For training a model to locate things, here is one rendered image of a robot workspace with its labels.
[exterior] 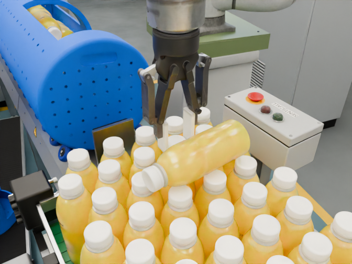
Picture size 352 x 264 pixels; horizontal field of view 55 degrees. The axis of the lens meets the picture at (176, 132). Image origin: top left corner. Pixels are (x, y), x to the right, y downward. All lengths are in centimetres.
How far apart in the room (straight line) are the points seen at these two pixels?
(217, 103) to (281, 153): 69
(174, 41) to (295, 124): 33
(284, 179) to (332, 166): 190
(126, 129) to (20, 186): 25
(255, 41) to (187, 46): 82
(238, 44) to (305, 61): 110
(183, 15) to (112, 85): 35
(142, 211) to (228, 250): 14
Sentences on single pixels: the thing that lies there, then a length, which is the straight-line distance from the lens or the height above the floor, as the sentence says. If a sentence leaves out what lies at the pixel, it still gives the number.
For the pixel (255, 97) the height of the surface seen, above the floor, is 111.
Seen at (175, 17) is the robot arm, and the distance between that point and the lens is 51.
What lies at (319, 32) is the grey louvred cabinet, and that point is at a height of 79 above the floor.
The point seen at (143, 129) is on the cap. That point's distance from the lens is 69.
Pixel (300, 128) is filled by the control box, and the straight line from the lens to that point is 72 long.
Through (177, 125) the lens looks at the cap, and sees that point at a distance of 70.
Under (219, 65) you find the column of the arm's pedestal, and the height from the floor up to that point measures 97.
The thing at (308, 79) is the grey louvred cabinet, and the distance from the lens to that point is 245.
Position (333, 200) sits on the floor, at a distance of 226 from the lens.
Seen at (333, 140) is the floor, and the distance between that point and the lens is 276.
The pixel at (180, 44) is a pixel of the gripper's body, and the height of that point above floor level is 130.
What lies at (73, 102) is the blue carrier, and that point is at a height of 110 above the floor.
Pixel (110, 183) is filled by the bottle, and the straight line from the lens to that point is 61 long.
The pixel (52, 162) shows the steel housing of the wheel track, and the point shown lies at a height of 88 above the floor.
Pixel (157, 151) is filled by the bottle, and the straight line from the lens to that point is 70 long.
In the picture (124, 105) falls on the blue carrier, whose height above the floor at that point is 106.
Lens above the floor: 148
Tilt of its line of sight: 35 degrees down
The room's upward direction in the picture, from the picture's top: straight up
